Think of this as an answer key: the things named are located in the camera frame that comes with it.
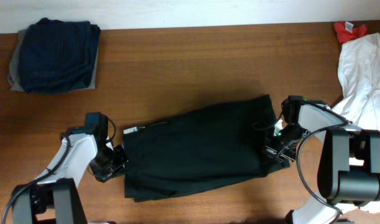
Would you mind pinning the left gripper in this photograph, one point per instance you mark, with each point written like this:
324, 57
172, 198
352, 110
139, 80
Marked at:
115, 165

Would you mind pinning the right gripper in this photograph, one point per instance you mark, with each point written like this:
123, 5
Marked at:
280, 150

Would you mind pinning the black t-shirt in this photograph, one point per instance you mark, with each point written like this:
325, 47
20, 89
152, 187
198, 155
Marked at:
201, 150

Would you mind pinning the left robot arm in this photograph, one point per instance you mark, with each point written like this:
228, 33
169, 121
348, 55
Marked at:
53, 197

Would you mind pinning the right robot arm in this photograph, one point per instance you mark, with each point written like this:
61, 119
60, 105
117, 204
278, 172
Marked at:
348, 174

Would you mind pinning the white garment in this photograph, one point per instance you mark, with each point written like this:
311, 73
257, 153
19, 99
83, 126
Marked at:
359, 77

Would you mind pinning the folded navy garment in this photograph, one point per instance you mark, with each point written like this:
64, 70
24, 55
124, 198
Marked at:
58, 56

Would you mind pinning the red garment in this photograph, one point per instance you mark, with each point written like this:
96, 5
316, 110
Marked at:
345, 31

